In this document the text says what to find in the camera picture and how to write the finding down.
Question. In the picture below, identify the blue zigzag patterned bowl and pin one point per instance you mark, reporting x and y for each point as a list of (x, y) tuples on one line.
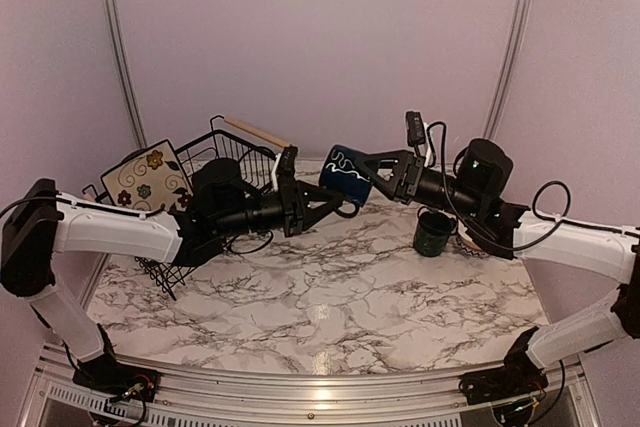
[(470, 251)]

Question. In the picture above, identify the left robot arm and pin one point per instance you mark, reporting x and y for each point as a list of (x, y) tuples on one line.
[(47, 221)]

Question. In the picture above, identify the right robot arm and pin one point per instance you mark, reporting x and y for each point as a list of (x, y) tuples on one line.
[(510, 231)]

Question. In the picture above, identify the square floral ceramic plate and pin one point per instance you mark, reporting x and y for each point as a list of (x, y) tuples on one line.
[(149, 180)]

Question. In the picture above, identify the aluminium corner post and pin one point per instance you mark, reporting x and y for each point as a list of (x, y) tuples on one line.
[(123, 71), (515, 39)]

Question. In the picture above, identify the dark blue mug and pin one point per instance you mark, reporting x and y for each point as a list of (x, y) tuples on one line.
[(340, 174)]

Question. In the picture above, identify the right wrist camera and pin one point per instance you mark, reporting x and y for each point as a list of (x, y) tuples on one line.
[(417, 138)]

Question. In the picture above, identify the right aluminium corner post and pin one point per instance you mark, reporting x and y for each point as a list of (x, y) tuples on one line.
[(515, 39)]

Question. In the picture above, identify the dark green mug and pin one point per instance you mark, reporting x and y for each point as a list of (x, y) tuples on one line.
[(432, 233)]

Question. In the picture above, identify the left aluminium corner post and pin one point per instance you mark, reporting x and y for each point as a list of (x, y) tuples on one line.
[(123, 71)]

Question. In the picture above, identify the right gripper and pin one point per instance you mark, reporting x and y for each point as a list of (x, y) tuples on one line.
[(405, 163)]

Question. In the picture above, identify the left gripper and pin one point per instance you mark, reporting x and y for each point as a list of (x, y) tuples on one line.
[(299, 215)]

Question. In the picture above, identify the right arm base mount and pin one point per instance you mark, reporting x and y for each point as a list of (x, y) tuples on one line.
[(496, 384)]

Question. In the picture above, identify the aluminium front rail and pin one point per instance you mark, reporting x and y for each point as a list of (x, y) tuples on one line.
[(192, 396)]

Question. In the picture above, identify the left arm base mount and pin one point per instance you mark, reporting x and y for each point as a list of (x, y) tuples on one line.
[(124, 378)]

